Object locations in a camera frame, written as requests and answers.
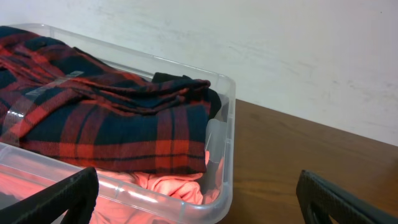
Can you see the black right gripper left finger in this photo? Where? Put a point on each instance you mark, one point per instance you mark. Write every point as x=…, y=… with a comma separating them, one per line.
x=74, y=198

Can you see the clear plastic storage bin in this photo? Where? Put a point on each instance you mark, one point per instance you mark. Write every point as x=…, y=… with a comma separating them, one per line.
x=219, y=130

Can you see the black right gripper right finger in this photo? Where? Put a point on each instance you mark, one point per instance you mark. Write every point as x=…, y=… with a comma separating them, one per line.
x=321, y=202

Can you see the black garment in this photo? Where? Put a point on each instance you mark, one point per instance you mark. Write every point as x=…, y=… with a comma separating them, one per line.
x=212, y=96

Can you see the red plaid flannel shirt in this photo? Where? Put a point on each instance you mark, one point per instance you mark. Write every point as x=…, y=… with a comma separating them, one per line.
x=62, y=103

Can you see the pink garment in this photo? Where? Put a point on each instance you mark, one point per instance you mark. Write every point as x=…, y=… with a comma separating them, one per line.
x=122, y=198

